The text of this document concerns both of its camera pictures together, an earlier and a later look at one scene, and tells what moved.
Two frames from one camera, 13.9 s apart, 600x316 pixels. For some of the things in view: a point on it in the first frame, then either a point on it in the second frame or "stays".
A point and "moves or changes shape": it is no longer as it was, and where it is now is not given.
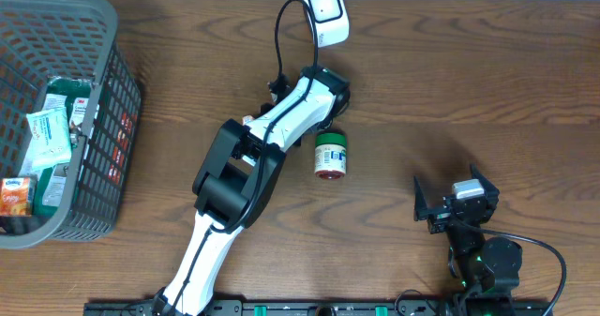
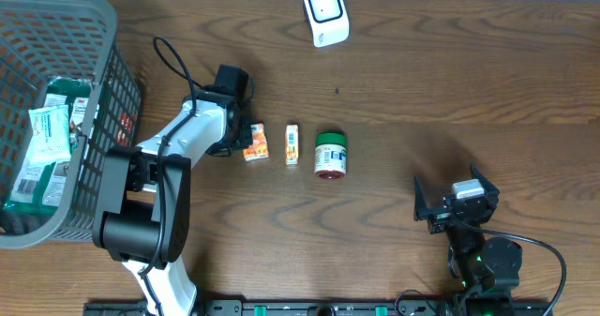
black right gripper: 438,219 stays
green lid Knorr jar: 330,155 stays
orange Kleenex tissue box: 15,196 moves or changes shape
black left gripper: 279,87 to 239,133
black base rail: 149,308 stays
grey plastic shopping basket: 66,35 stays
